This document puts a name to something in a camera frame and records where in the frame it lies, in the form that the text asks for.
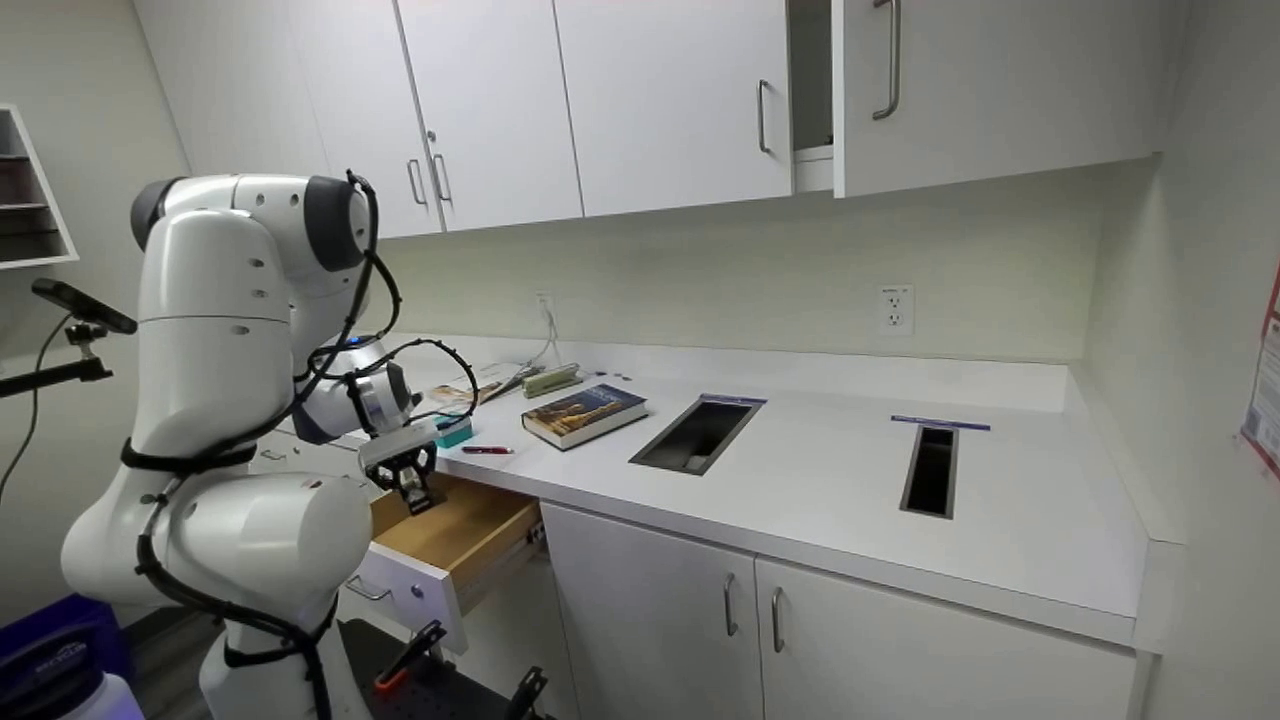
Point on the blue bin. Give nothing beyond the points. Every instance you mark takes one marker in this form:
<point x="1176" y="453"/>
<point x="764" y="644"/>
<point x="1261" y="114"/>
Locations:
<point x="54" y="653"/>

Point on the white wall outlet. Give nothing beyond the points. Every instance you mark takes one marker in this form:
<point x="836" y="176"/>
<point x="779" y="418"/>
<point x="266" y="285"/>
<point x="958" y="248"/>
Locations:
<point x="893" y="309"/>

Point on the white lower cabinet door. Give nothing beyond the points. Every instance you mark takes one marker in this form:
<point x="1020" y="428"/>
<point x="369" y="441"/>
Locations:
<point x="645" y="622"/>
<point x="935" y="663"/>

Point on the stack of books and papers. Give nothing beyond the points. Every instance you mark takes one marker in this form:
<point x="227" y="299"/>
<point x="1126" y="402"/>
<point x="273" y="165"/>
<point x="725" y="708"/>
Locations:
<point x="485" y="386"/>

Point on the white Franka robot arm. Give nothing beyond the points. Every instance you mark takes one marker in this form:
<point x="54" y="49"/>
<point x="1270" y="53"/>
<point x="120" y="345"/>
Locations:
<point x="212" y="345"/>

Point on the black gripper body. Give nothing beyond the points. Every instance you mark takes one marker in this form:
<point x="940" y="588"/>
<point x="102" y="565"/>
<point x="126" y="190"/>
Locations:
<point x="401" y="461"/>

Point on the white open shelf unit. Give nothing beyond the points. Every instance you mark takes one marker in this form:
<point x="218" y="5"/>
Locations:
<point x="26" y="201"/>

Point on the black camera on stand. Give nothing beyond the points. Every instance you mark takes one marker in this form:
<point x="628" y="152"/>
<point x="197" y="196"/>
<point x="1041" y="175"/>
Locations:
<point x="82" y="307"/>

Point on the red pen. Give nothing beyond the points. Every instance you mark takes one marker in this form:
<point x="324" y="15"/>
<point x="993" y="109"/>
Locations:
<point x="485" y="451"/>

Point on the open wooden drawer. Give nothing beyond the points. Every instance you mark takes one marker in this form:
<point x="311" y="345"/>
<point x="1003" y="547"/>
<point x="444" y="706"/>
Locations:
<point x="461" y="541"/>

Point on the narrow countertop slot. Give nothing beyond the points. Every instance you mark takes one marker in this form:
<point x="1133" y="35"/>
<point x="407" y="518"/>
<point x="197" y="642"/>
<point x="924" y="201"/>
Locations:
<point x="929" y="466"/>

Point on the wide rectangular countertop opening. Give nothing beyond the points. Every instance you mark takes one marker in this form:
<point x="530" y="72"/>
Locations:
<point x="694" y="433"/>

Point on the wall poster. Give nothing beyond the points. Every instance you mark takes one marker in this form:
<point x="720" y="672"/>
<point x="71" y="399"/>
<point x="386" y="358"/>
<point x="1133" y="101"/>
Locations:
<point x="1261" y="386"/>

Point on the white upper cabinets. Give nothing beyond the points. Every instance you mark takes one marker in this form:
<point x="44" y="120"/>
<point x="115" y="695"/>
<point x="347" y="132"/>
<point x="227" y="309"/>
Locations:
<point x="665" y="95"/>

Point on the small black box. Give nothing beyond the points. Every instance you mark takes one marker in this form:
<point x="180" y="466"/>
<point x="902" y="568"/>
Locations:
<point x="423" y="503"/>

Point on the black and red clamp tools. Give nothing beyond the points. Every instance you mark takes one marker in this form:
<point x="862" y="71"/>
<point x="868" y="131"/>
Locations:
<point x="407" y="663"/>

